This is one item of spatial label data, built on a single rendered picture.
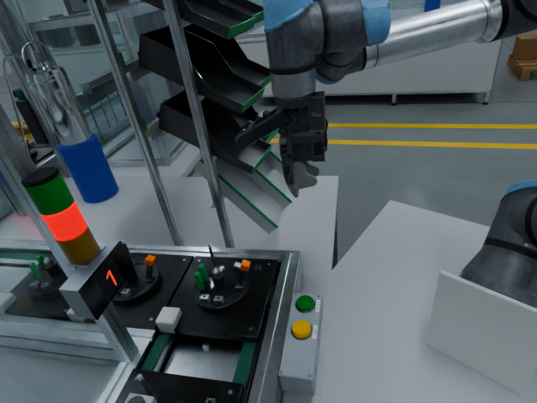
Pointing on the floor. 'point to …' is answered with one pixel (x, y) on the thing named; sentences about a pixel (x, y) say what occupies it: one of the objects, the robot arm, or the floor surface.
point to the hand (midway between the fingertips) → (292, 191)
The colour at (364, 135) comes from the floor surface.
